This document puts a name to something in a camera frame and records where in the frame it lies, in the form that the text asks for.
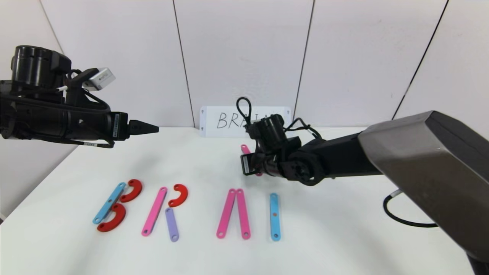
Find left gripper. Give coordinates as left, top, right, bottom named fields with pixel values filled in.
left=63, top=104, right=160, bottom=142

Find small red arc piece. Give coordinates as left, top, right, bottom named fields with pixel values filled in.
left=168, top=184, right=188, bottom=208

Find long pink bar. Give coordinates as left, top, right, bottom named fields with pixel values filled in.
left=216, top=189, right=236, bottom=239
left=241, top=144, right=263, bottom=177
left=141, top=187, right=168, bottom=237
left=236, top=189, right=251, bottom=240

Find short purple bar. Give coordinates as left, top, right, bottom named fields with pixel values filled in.
left=165, top=207, right=180, bottom=243

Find white BRAIN sign card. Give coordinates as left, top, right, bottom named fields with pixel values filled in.
left=199, top=106, right=291, bottom=138

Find medium red arc piece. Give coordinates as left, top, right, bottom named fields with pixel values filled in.
left=120, top=179, right=142, bottom=203

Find large red arc piece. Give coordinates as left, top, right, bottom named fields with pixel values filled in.
left=97, top=203, right=126, bottom=233

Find long blue bar orange dot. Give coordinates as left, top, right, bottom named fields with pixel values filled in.
left=270, top=193, right=281, bottom=241

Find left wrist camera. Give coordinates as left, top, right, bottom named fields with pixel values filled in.
left=84, top=68, right=116, bottom=91

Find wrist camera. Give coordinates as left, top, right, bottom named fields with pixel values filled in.
left=84, top=68, right=116, bottom=91
left=246, top=123, right=264, bottom=140

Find black left camera bracket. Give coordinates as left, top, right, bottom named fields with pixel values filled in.
left=65, top=69, right=111, bottom=113

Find black looped right arm cable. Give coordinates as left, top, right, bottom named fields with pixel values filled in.
left=236, top=97, right=253, bottom=128

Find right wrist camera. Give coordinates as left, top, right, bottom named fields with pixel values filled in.
left=246, top=123, right=264, bottom=140

